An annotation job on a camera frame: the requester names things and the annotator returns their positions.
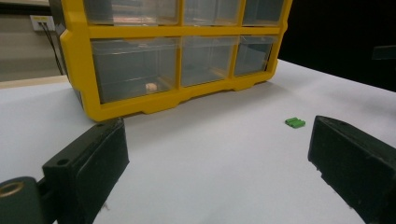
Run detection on black power cable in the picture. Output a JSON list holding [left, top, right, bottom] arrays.
[[38, 21, 64, 76]]

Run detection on white wall outlet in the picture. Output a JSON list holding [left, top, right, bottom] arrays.
[[30, 14, 56, 32]]

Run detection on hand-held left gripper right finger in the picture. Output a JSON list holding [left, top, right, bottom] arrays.
[[307, 115, 396, 224]]

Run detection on light wooden table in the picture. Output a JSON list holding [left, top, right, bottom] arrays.
[[0, 75, 70, 91]]

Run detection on set of clear cabinet drawers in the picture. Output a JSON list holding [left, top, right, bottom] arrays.
[[83, 0, 285, 105]]

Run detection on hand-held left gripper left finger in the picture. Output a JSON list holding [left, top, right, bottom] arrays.
[[41, 117, 130, 224]]

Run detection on green terminal block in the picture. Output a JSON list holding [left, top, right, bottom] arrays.
[[284, 117, 306, 129]]

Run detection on black horizontal bar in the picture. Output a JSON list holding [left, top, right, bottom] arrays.
[[0, 2, 52, 16]]

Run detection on clear plastic organizer drawer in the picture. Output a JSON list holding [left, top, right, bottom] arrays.
[[183, 0, 242, 26]]

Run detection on yellow parts organizer cabinet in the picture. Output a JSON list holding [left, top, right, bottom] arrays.
[[49, 0, 293, 122]]

